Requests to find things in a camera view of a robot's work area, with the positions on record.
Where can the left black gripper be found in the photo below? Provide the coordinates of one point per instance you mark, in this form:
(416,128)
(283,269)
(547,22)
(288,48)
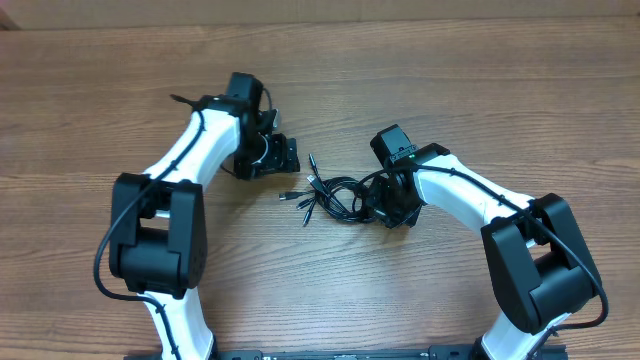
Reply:
(284,156)

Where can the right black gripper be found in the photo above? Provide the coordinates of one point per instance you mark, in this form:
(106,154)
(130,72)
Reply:
(379,212)

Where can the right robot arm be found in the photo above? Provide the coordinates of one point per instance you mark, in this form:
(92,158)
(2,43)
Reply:
(540,267)

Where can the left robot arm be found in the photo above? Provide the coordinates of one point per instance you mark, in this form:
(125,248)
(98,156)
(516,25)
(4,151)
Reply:
(157,241)

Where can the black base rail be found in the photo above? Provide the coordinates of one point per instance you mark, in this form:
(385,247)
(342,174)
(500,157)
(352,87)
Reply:
(390,354)

